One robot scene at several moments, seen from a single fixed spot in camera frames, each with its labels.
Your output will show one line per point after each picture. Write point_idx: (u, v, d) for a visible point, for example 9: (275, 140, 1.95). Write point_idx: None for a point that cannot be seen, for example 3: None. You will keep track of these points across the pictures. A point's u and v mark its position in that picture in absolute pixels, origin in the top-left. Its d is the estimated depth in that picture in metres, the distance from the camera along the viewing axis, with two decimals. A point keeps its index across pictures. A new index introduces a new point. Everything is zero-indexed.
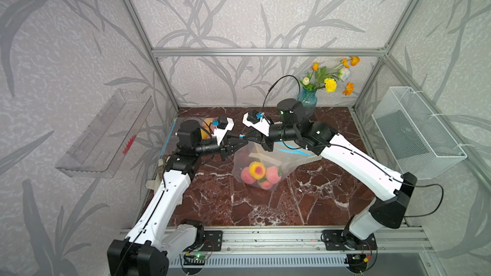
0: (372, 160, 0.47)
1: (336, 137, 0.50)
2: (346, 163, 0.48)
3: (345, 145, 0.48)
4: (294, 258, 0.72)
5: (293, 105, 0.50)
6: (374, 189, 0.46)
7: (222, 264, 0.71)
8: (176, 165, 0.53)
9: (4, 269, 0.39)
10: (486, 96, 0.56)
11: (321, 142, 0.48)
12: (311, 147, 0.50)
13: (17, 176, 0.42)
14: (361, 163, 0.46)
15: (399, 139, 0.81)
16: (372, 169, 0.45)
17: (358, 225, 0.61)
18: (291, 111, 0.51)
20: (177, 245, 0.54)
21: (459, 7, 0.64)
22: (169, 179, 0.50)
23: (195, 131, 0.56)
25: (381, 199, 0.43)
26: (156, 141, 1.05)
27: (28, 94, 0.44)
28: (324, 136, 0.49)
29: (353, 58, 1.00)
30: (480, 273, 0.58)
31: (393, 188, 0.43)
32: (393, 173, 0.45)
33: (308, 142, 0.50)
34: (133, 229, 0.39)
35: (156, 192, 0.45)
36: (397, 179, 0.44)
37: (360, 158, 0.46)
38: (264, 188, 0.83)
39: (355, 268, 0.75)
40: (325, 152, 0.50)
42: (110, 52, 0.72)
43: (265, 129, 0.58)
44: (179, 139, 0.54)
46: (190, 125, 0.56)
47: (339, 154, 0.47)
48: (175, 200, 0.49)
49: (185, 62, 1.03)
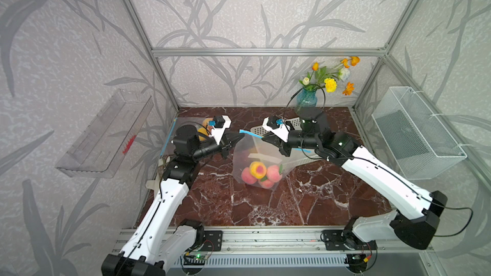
0: (397, 176, 0.45)
1: (360, 149, 0.48)
2: (370, 178, 0.46)
3: (369, 158, 0.47)
4: (294, 258, 0.72)
5: (316, 115, 0.49)
6: (400, 206, 0.43)
7: (222, 264, 0.71)
8: (173, 173, 0.52)
9: (4, 269, 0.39)
10: (486, 96, 0.56)
11: (343, 153, 0.47)
12: (332, 158, 0.49)
13: (17, 176, 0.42)
14: (385, 179, 0.44)
15: (400, 139, 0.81)
16: (399, 186, 0.43)
17: (366, 229, 0.60)
18: (313, 120, 0.50)
20: (175, 252, 0.54)
21: (459, 7, 0.64)
22: (165, 189, 0.49)
23: (192, 139, 0.53)
25: (408, 218, 0.43)
26: (156, 141, 1.05)
27: (28, 94, 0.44)
28: (347, 148, 0.48)
29: (353, 58, 1.00)
30: (480, 272, 0.58)
31: (422, 207, 0.40)
32: (420, 191, 0.43)
33: (330, 153, 0.49)
34: (128, 243, 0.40)
35: (153, 202, 0.47)
36: (426, 199, 0.42)
37: (383, 174, 0.45)
38: (265, 187, 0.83)
39: (355, 268, 0.75)
40: (347, 164, 0.48)
42: (110, 52, 0.72)
43: (284, 135, 0.58)
44: (176, 147, 0.51)
46: (187, 133, 0.52)
47: (363, 167, 0.46)
48: (171, 210, 0.48)
49: (185, 62, 1.03)
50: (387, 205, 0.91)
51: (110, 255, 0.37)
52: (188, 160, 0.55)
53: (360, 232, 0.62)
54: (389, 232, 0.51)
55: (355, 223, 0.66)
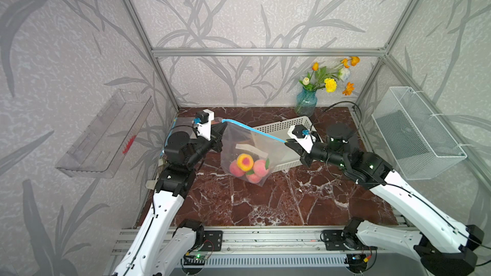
0: (431, 206, 0.42)
1: (391, 174, 0.46)
2: (405, 207, 0.43)
3: (399, 184, 0.44)
4: (294, 258, 0.72)
5: (348, 135, 0.46)
6: (432, 236, 0.41)
7: (222, 264, 0.71)
8: (167, 184, 0.49)
9: (5, 269, 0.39)
10: (486, 96, 0.56)
11: (374, 177, 0.45)
12: (362, 183, 0.46)
13: (17, 176, 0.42)
14: (419, 208, 0.42)
15: (399, 140, 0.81)
16: (435, 218, 0.41)
17: (376, 241, 0.58)
18: (345, 140, 0.47)
20: (172, 261, 0.53)
21: (459, 7, 0.64)
22: (158, 202, 0.46)
23: (183, 147, 0.49)
25: (442, 251, 0.41)
26: (156, 141, 1.05)
27: (28, 94, 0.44)
28: (378, 172, 0.45)
29: (353, 58, 1.00)
30: (479, 273, 0.58)
31: (459, 244, 0.38)
32: (457, 225, 0.40)
33: (359, 176, 0.46)
34: (122, 263, 0.39)
35: (146, 218, 0.44)
36: (462, 234, 0.40)
37: (418, 203, 0.42)
38: (250, 181, 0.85)
39: (355, 268, 0.75)
40: (378, 189, 0.45)
42: (110, 52, 0.72)
43: (308, 145, 0.57)
44: (168, 156, 0.47)
46: (178, 141, 0.49)
47: (396, 195, 0.43)
48: (165, 224, 0.46)
49: (185, 62, 1.03)
50: (387, 205, 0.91)
51: None
52: (182, 168, 0.52)
53: (364, 237, 0.62)
54: (404, 250, 0.51)
55: (359, 227, 0.65)
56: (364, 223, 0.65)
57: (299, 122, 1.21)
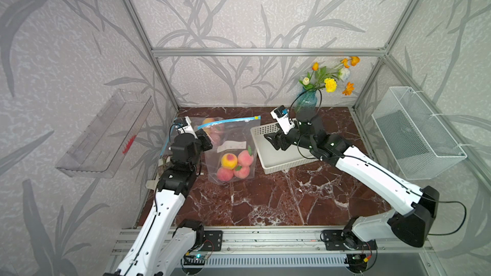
0: (386, 172, 0.47)
1: (351, 149, 0.51)
2: (363, 177, 0.48)
3: (356, 154, 0.50)
4: (294, 258, 0.72)
5: (311, 118, 0.52)
6: (392, 202, 0.45)
7: (222, 264, 0.71)
8: (168, 183, 0.51)
9: (4, 269, 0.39)
10: (486, 96, 0.56)
11: (335, 153, 0.51)
12: (326, 158, 0.52)
13: (17, 176, 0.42)
14: (374, 175, 0.46)
15: (400, 140, 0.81)
16: (387, 180, 0.45)
17: (365, 229, 0.60)
18: (309, 122, 0.54)
20: (172, 260, 0.53)
21: (459, 7, 0.64)
22: (161, 201, 0.48)
23: (188, 145, 0.53)
25: (401, 213, 0.44)
26: (156, 141, 1.05)
27: (28, 94, 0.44)
28: (338, 147, 0.52)
29: (353, 58, 1.00)
30: (479, 272, 0.58)
31: (411, 202, 0.42)
32: (411, 186, 0.44)
33: (323, 153, 0.52)
34: (124, 260, 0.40)
35: (149, 216, 0.45)
36: (415, 193, 0.43)
37: (373, 170, 0.47)
38: (244, 175, 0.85)
39: (355, 268, 0.75)
40: (341, 164, 0.51)
42: (110, 52, 0.72)
43: (286, 128, 0.64)
44: (174, 153, 0.50)
46: (185, 139, 0.53)
47: (353, 165, 0.49)
48: (168, 222, 0.47)
49: (185, 62, 1.03)
50: (387, 205, 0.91)
51: None
52: (184, 168, 0.55)
53: (359, 232, 0.63)
54: (388, 232, 0.51)
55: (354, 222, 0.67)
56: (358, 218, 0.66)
57: None
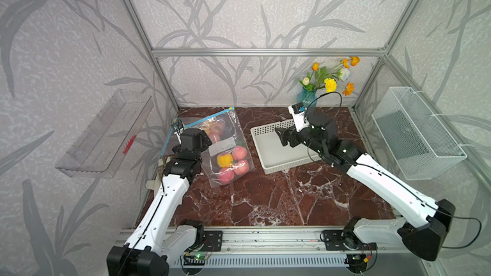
0: (401, 183, 0.45)
1: (364, 156, 0.50)
2: (376, 186, 0.47)
3: (367, 163, 0.49)
4: (294, 258, 0.72)
5: (325, 123, 0.51)
6: (406, 214, 0.44)
7: (222, 264, 0.71)
8: (174, 168, 0.53)
9: (5, 269, 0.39)
10: (486, 96, 0.56)
11: (348, 160, 0.50)
12: (337, 165, 0.51)
13: (17, 176, 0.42)
14: (388, 184, 0.45)
15: (400, 140, 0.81)
16: (401, 191, 0.44)
17: (369, 234, 0.59)
18: (323, 127, 0.52)
20: (175, 250, 0.53)
21: (459, 7, 0.64)
22: (167, 184, 0.50)
23: (197, 136, 0.60)
25: (415, 226, 0.43)
26: (156, 141, 1.05)
27: (28, 94, 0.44)
28: (351, 155, 0.50)
29: (353, 58, 1.00)
30: (479, 272, 0.58)
31: (426, 215, 0.40)
32: (426, 199, 0.43)
33: (334, 159, 0.51)
34: (133, 235, 0.41)
35: (156, 197, 0.48)
36: (430, 206, 0.42)
37: (387, 179, 0.46)
38: (245, 165, 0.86)
39: (355, 268, 0.75)
40: (352, 172, 0.50)
42: (110, 52, 0.72)
43: (299, 123, 0.63)
44: (182, 141, 0.57)
46: (193, 131, 0.59)
47: (367, 173, 0.47)
48: (174, 203, 0.49)
49: (185, 62, 1.03)
50: (387, 205, 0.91)
51: (116, 248, 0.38)
52: (189, 158, 0.59)
53: (361, 234, 0.62)
54: (394, 239, 0.51)
55: (356, 224, 0.66)
56: (362, 221, 0.65)
57: None
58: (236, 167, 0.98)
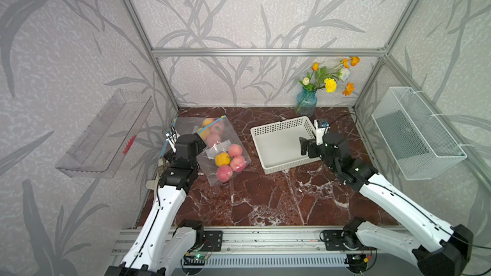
0: (414, 204, 0.46)
1: (376, 176, 0.51)
2: (389, 206, 0.47)
3: (380, 182, 0.50)
4: (294, 258, 0.72)
5: (338, 142, 0.54)
6: (419, 237, 0.43)
7: (222, 264, 0.71)
8: (169, 179, 0.52)
9: (5, 269, 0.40)
10: (486, 96, 0.56)
11: (360, 179, 0.51)
12: (349, 183, 0.53)
13: (17, 176, 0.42)
14: (401, 206, 0.46)
15: (399, 140, 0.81)
16: (414, 213, 0.44)
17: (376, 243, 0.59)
18: (335, 145, 0.55)
20: (175, 258, 0.53)
21: (459, 7, 0.64)
22: (163, 196, 0.49)
23: (191, 144, 0.57)
25: (429, 250, 0.42)
26: (156, 141, 1.05)
27: (28, 94, 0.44)
28: (362, 174, 0.52)
29: (353, 58, 1.00)
30: (479, 273, 0.58)
31: (440, 238, 0.40)
32: (440, 223, 0.42)
33: (346, 177, 0.53)
34: (130, 253, 0.40)
35: (152, 210, 0.46)
36: (445, 229, 0.41)
37: (399, 201, 0.46)
38: (242, 161, 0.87)
39: (355, 268, 0.75)
40: (365, 191, 0.51)
42: (110, 52, 0.73)
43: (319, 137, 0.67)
44: (177, 151, 0.55)
46: (187, 138, 0.57)
47: (378, 193, 0.49)
48: (170, 216, 0.47)
49: (185, 63, 1.04)
50: None
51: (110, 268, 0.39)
52: (185, 167, 0.57)
53: (364, 237, 0.62)
54: (403, 254, 0.50)
55: (360, 227, 0.65)
56: (365, 223, 0.65)
57: (299, 122, 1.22)
58: (234, 163, 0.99)
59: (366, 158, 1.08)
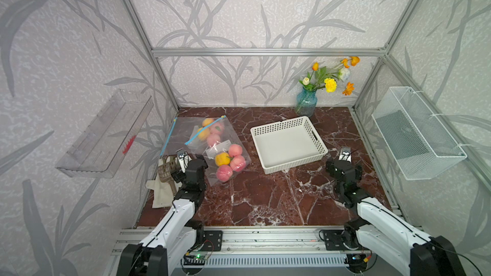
0: (399, 220, 0.51)
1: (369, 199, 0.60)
2: (377, 221, 0.54)
3: (373, 202, 0.59)
4: (294, 258, 0.72)
5: (346, 168, 0.65)
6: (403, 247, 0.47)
7: (222, 264, 0.71)
8: (184, 196, 0.62)
9: (4, 269, 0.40)
10: (486, 96, 0.56)
11: (356, 202, 0.61)
12: (348, 205, 0.63)
13: (17, 176, 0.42)
14: (385, 218, 0.52)
15: (399, 140, 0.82)
16: (395, 224, 0.50)
17: (375, 248, 0.58)
18: (343, 171, 0.66)
20: (176, 259, 0.54)
21: (459, 7, 0.64)
22: (178, 204, 0.58)
23: (200, 168, 0.66)
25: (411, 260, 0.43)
26: (156, 141, 1.05)
27: (28, 94, 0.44)
28: (359, 198, 0.61)
29: (353, 58, 1.00)
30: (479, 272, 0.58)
31: (413, 242, 0.45)
32: (420, 232, 0.46)
33: (346, 200, 0.64)
34: (148, 236, 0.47)
35: (168, 212, 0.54)
36: (422, 237, 0.45)
37: (385, 215, 0.53)
38: (242, 161, 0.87)
39: (355, 268, 0.75)
40: (360, 210, 0.60)
42: (110, 52, 0.72)
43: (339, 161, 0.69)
44: (188, 174, 0.63)
46: (196, 163, 0.67)
47: (368, 209, 0.57)
48: (183, 220, 0.56)
49: (185, 62, 1.03)
50: (387, 206, 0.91)
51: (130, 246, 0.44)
52: (195, 188, 0.66)
53: (363, 238, 0.62)
54: (399, 266, 0.49)
55: (362, 229, 0.64)
56: (371, 227, 0.64)
57: (300, 122, 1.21)
58: (234, 163, 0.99)
59: (366, 158, 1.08)
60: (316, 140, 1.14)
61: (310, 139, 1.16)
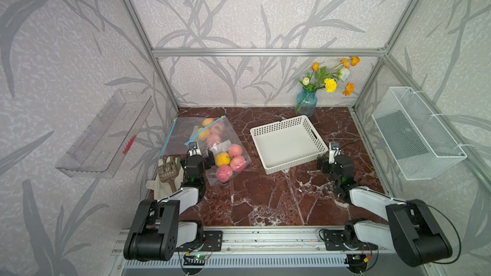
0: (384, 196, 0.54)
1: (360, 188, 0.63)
2: (365, 199, 0.59)
3: (364, 187, 0.64)
4: (295, 258, 0.72)
5: (344, 161, 0.70)
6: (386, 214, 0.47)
7: (222, 264, 0.71)
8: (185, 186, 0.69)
9: (4, 269, 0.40)
10: (486, 96, 0.56)
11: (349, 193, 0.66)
12: (342, 196, 0.68)
13: (17, 176, 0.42)
14: (371, 196, 0.56)
15: (399, 140, 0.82)
16: (378, 197, 0.55)
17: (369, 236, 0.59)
18: (341, 165, 0.70)
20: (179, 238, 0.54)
21: (458, 7, 0.64)
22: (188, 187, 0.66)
23: (200, 163, 0.71)
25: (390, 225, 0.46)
26: (156, 141, 1.05)
27: (28, 94, 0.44)
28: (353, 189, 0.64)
29: (353, 58, 1.00)
30: (479, 273, 0.58)
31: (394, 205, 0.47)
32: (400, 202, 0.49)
33: (341, 192, 0.68)
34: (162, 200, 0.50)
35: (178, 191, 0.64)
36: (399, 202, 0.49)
37: (373, 193, 0.57)
38: (240, 161, 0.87)
39: (355, 268, 0.75)
40: (353, 198, 0.64)
42: (110, 52, 0.73)
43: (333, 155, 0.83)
44: (188, 170, 0.68)
46: (196, 159, 0.70)
47: (358, 193, 0.62)
48: (190, 198, 0.61)
49: (185, 62, 1.03)
50: None
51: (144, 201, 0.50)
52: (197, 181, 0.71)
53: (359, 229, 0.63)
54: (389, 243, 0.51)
55: (358, 222, 0.66)
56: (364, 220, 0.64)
57: (298, 121, 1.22)
58: (234, 163, 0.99)
59: (366, 158, 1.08)
60: (316, 138, 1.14)
61: (310, 138, 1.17)
